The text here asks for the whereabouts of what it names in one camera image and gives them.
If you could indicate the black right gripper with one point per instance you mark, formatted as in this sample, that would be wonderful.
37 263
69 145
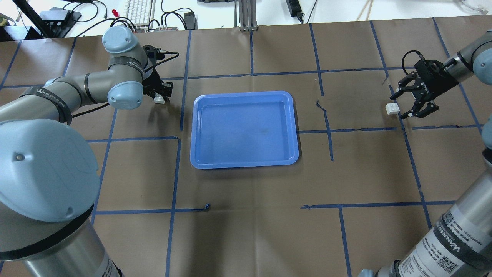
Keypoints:
425 85

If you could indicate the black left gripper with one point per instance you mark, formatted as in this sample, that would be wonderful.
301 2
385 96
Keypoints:
152 83

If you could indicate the white block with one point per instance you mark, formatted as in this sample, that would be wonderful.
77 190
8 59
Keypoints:
158 99
392 108

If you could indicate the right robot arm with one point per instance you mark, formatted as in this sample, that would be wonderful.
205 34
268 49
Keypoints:
459 243

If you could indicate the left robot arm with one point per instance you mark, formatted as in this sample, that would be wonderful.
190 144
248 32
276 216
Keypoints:
49 179

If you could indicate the blue plastic tray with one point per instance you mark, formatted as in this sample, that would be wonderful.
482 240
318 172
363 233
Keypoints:
241 130

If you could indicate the black power adapter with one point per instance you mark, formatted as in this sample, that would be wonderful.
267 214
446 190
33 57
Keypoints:
190 21

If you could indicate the white keyboard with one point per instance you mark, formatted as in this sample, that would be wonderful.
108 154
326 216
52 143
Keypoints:
140 12

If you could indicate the aluminium frame post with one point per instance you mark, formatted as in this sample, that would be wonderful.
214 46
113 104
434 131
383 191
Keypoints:
247 15

